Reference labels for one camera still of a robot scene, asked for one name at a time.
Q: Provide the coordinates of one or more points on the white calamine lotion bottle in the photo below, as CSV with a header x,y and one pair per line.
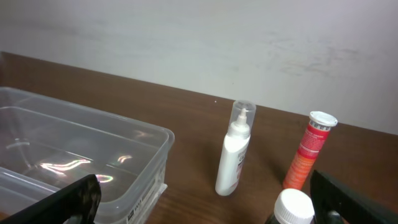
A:
x,y
235,146

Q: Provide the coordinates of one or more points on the dark bottle white cap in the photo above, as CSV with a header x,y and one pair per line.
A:
x,y
292,207

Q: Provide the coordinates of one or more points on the clear plastic container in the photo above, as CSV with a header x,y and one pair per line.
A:
x,y
47,144

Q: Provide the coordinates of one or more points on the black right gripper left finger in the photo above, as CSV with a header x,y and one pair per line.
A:
x,y
75,203

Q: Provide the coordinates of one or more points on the orange Redoxon tablet tube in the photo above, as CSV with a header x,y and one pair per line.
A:
x,y
315,135

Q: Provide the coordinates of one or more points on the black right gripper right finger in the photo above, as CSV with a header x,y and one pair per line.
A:
x,y
335,202

